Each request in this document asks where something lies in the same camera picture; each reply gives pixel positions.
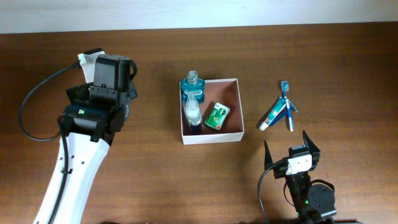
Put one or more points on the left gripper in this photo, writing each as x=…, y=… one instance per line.
x=131, y=91

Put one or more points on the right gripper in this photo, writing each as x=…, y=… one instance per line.
x=280, y=166

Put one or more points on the dark blue toothbrush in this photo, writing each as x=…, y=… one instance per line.
x=284, y=113

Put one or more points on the toothpaste tube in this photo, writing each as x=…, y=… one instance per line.
x=275, y=111

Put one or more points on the light blue toothbrush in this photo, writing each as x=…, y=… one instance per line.
x=285, y=88

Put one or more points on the blue mouthwash bottle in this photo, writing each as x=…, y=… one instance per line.
x=192, y=83

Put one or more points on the green soap bar pack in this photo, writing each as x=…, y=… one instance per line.
x=217, y=116

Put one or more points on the clear pump soap bottle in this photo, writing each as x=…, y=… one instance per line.
x=193, y=114

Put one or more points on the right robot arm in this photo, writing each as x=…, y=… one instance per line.
x=313, y=200

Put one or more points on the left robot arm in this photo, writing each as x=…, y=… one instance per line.
x=97, y=111

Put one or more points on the white cardboard box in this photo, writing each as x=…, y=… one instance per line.
x=226, y=92

